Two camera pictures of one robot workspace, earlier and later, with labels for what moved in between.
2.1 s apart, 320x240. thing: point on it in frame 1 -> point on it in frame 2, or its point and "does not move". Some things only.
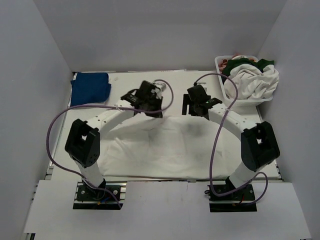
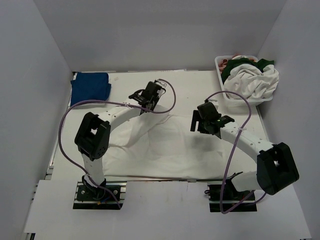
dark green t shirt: x=261 y=64 does not move
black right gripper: x=186 y=101 -> x=197 y=117
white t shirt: x=176 y=147 does not move
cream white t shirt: x=252 y=84 does not move
